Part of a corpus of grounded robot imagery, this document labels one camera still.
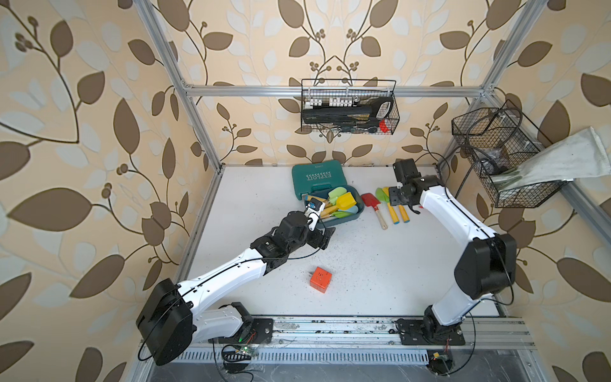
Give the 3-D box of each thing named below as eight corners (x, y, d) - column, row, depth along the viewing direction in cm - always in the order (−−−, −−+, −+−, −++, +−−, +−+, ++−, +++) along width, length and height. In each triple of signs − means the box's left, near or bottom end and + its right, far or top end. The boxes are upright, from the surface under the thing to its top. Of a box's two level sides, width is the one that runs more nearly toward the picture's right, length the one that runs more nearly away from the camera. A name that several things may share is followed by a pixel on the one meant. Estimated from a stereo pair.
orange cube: (309, 285, 86) (309, 280, 81) (317, 272, 89) (317, 265, 84) (323, 294, 84) (324, 288, 79) (331, 279, 87) (331, 273, 83)
